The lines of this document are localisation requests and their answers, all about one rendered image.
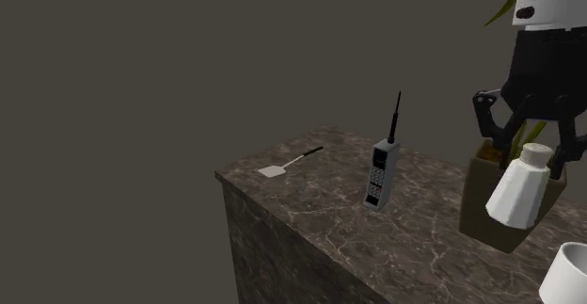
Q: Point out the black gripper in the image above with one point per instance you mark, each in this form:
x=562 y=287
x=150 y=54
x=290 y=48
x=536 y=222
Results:
x=545 y=69

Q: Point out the white shaker with grey cap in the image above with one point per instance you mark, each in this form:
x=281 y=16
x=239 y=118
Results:
x=518 y=188

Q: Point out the green plant in olive pot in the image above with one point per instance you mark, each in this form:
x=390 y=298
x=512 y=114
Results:
x=477 y=202

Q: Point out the grey brick phone with antenna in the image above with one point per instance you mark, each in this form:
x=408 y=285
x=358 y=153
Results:
x=380 y=174

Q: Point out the white cup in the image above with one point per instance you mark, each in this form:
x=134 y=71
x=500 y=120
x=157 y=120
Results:
x=568 y=275

